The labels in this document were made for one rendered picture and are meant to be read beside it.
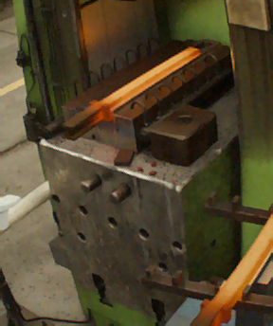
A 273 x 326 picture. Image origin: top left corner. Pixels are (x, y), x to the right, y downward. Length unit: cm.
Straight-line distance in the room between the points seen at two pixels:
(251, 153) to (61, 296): 123
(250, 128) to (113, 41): 47
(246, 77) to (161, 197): 29
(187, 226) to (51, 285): 122
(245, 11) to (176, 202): 39
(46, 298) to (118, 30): 114
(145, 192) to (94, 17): 48
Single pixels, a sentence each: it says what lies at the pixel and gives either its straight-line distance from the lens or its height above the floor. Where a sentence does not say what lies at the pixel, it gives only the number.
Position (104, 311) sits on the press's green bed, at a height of 40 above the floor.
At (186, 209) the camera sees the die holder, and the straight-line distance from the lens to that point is 124.
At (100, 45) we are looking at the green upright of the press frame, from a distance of 157.
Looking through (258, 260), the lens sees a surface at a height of 95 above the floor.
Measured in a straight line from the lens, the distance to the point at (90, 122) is 129.
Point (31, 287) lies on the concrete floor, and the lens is 243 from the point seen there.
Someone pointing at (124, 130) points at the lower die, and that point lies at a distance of 131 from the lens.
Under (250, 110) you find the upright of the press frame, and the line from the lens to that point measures 128.
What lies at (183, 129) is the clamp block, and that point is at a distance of 125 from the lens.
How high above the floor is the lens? 158
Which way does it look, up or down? 30 degrees down
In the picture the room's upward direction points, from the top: 8 degrees counter-clockwise
